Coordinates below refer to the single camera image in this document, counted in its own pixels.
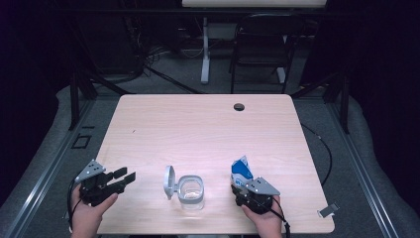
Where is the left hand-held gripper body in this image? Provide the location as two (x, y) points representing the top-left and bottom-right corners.
(74, 159), (126, 207)

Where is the hand-held gripper cable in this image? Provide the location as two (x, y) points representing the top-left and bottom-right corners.
(66, 178), (82, 233)
(263, 196), (292, 238)

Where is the black folding chair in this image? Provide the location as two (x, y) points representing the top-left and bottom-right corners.
(229, 13), (307, 95)

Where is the thin black floor cable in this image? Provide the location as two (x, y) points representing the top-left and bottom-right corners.
(300, 122), (333, 187)

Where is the person's left hand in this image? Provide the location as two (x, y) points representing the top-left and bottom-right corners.
(69, 184), (119, 233)

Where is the black metal frame post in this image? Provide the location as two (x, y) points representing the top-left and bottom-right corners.
(68, 70), (81, 131)
(339, 73), (351, 135)

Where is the left hand-held gripper cable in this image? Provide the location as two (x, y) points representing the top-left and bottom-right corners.
(66, 178), (82, 233)

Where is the white desk leg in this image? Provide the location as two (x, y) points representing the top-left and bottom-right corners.
(200, 17), (212, 85)

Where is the right hand-held gripper cable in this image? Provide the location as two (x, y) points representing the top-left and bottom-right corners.
(263, 196), (292, 238)

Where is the person's right hand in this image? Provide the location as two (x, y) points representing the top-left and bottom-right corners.
(241, 194), (285, 234)

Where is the blue and white pouch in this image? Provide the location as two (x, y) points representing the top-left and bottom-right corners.
(230, 155), (256, 190)

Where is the thick black floor cable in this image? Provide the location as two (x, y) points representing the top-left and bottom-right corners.
(144, 64), (203, 95)

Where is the grey metal bracket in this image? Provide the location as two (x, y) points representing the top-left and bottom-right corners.
(317, 201), (341, 219)

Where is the clear jar with white lid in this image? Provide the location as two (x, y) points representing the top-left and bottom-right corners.
(163, 165), (206, 211)

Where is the aluminium floor rail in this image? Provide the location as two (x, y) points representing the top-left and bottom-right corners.
(5, 98), (96, 238)
(326, 102), (402, 238)

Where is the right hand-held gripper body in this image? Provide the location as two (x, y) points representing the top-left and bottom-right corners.
(234, 177), (281, 215)

